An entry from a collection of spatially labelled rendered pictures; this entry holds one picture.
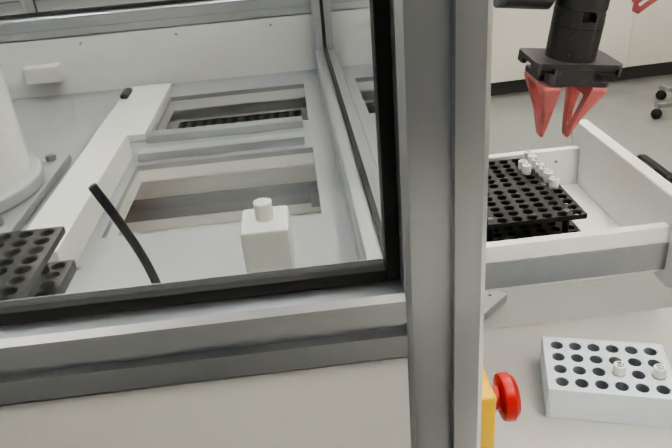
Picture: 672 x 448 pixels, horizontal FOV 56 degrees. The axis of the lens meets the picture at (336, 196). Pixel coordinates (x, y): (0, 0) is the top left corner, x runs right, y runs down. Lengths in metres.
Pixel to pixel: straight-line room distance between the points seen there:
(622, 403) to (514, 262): 0.18
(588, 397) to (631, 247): 0.19
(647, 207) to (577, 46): 0.22
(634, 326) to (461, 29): 0.65
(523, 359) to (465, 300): 0.47
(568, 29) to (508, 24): 3.19
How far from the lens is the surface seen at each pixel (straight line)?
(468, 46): 0.27
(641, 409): 0.73
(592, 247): 0.78
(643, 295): 2.30
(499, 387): 0.57
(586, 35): 0.77
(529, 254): 0.76
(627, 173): 0.89
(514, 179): 0.89
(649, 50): 4.43
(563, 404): 0.72
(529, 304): 2.18
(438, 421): 0.37
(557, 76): 0.77
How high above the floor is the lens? 1.27
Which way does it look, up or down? 26 degrees down
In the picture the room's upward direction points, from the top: 5 degrees counter-clockwise
